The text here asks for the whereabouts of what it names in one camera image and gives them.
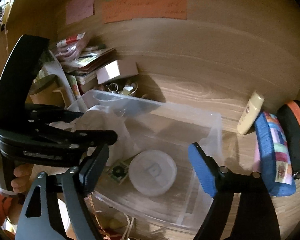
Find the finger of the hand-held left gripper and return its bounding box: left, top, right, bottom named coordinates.
left=36, top=129, right=118, bottom=153
left=25, top=104, right=87, bottom=128

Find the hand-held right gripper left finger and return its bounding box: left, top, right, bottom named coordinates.
left=15, top=144, right=110, bottom=240

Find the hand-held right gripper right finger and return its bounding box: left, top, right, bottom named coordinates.
left=188, top=142, right=282, bottom=240

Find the white plastic bag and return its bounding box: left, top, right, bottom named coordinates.
left=50, top=105, right=140, bottom=167

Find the clear plastic storage box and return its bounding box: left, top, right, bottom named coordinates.
left=66, top=89, right=224, bottom=232

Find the person's left forearm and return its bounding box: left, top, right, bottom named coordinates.
left=0, top=177, right=23, bottom=235

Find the wooden desktop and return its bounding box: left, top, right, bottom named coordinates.
left=22, top=72, right=300, bottom=240

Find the person's left hand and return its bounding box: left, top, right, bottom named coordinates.
left=0, top=152, right=33, bottom=196

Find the small green flower card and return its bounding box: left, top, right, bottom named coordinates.
left=107, top=161, right=130, bottom=185

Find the brown cup with lid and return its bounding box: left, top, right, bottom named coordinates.
left=29, top=74, right=65, bottom=105

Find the fruit print card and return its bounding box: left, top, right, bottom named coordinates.
left=69, top=76, right=82, bottom=99

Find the white desk stand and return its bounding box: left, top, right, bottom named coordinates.
left=41, top=51, right=78, bottom=100

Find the round frosted white container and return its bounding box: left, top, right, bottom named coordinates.
left=128, top=150, right=177, bottom=197

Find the bowl of keys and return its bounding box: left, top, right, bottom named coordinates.
left=100, top=79, right=139, bottom=98

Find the stack of books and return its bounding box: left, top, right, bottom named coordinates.
left=62, top=44, right=117, bottom=85

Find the pink red plastic packet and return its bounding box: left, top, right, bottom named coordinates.
left=56, top=32, right=90, bottom=62

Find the small white cardboard box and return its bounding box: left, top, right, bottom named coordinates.
left=96, top=60, right=139, bottom=85

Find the blue patchwork pouch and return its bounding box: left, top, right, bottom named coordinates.
left=254, top=111, right=297, bottom=197

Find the cream lotion bottle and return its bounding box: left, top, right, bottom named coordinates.
left=237, top=91, right=265, bottom=135

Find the pink sticky note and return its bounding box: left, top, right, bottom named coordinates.
left=65, top=0, right=94, bottom=25

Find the black orange zip case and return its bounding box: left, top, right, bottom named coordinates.
left=276, top=100, right=300, bottom=180

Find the orange sticky note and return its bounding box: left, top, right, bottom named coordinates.
left=102, top=0, right=187, bottom=24

